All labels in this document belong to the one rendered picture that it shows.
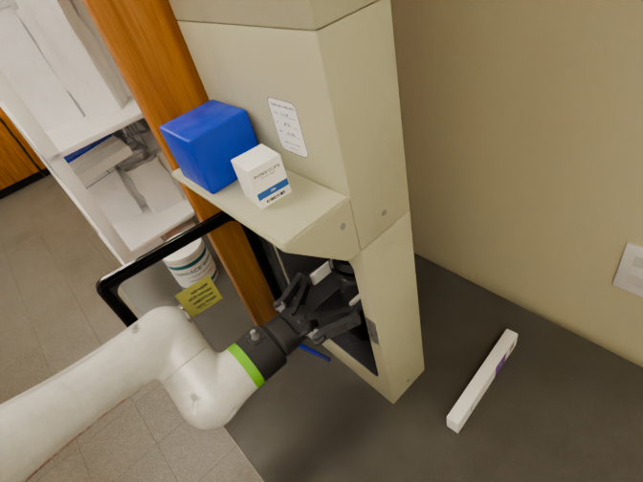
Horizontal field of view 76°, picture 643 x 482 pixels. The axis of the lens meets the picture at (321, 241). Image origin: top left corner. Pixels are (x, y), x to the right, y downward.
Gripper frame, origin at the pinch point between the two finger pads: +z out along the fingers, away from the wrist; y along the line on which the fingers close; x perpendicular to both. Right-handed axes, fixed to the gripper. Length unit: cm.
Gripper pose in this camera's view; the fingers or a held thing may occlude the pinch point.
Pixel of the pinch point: (348, 278)
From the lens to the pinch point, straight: 86.1
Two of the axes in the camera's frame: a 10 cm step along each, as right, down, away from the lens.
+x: 2.1, 7.3, 6.5
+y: -6.5, -3.9, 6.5
